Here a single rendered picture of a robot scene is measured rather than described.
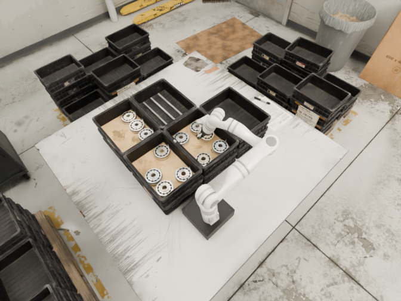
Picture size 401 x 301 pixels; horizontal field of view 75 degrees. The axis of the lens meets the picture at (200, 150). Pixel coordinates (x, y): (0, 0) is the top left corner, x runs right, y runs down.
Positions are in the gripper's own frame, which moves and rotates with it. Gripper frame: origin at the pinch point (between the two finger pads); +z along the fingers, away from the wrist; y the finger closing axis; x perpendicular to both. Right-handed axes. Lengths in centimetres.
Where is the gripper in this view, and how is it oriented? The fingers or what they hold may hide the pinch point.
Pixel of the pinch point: (202, 135)
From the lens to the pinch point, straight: 172.3
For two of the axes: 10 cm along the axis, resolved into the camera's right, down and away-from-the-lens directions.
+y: 8.0, -4.9, 3.4
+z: -2.3, 2.7, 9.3
